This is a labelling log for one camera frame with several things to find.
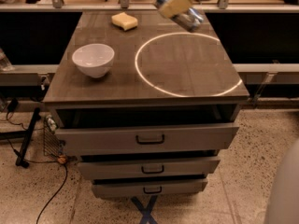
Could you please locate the red bull can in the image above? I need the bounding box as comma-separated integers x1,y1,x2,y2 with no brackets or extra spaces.
153,0,204,33

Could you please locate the white bowl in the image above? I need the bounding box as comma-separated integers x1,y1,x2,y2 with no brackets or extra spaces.
72,43,115,78

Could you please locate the yellow sponge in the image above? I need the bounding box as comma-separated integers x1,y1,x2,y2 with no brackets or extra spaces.
111,12,138,31

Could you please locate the grey drawer cabinet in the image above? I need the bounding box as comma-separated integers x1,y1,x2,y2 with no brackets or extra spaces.
45,11,249,185

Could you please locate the top grey drawer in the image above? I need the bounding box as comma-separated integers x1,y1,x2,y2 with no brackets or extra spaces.
55,123,238,156

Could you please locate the grey drawer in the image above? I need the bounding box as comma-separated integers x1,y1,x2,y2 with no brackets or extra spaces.
92,178,207,199
78,156,220,180
55,123,238,156

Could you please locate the middle grey drawer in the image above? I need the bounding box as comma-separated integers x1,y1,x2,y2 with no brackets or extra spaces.
78,156,220,180

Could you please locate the bottom grey drawer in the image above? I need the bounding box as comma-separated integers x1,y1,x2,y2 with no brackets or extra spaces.
92,178,207,199

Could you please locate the black stand leg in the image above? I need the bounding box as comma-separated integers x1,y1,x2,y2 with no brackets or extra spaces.
16,108,41,168

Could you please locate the wire mesh basket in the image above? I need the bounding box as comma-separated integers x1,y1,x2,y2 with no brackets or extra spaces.
43,115,63,157

